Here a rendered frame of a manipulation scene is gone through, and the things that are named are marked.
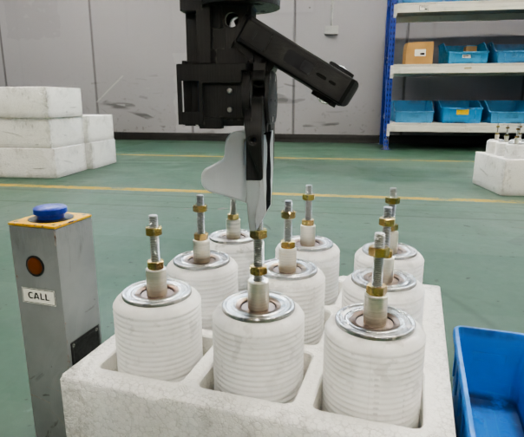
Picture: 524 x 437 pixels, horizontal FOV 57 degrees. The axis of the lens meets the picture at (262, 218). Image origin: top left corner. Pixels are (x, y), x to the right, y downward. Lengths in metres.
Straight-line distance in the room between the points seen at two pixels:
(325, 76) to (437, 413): 0.32
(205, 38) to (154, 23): 5.62
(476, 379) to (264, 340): 0.46
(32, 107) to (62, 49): 3.41
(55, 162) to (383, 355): 2.87
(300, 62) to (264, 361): 0.28
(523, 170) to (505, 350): 1.92
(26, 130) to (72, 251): 2.64
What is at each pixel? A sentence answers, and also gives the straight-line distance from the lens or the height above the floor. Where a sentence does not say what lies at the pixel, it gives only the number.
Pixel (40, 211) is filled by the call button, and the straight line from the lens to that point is 0.65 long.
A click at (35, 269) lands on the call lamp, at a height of 0.26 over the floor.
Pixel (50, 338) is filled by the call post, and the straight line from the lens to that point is 0.68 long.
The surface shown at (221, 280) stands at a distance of 0.62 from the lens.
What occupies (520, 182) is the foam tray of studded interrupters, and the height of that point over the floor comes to 0.07.
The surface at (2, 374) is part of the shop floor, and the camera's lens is 0.98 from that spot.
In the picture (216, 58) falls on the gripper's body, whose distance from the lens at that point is 0.46.
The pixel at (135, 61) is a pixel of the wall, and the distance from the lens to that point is 6.13.
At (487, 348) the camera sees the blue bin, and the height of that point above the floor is 0.09.
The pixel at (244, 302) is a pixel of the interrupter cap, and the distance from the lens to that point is 0.52.
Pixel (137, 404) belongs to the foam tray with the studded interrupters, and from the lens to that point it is 0.53.
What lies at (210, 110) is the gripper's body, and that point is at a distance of 0.44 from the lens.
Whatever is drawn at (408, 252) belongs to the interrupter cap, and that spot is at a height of 0.25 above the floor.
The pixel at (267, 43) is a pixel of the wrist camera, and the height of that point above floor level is 0.51.
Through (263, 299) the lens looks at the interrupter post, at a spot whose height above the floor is 0.26.
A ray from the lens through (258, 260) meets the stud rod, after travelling 0.48.
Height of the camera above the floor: 0.46
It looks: 14 degrees down
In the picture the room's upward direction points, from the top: straight up
